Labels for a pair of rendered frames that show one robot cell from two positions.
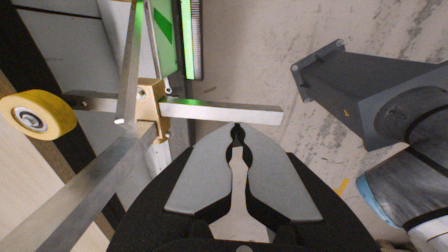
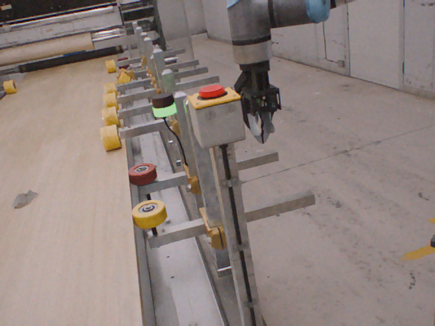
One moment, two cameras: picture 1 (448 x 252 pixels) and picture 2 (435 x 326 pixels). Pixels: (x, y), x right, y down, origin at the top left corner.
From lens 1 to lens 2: 114 cm
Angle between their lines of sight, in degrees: 98
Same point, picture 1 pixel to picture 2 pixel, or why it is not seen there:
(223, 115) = (270, 202)
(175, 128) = (232, 293)
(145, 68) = (186, 289)
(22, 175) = (96, 258)
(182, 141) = not seen: hidden behind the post
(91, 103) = (169, 229)
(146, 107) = not seen: hidden behind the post
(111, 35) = (155, 279)
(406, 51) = not seen: outside the picture
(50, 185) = (118, 260)
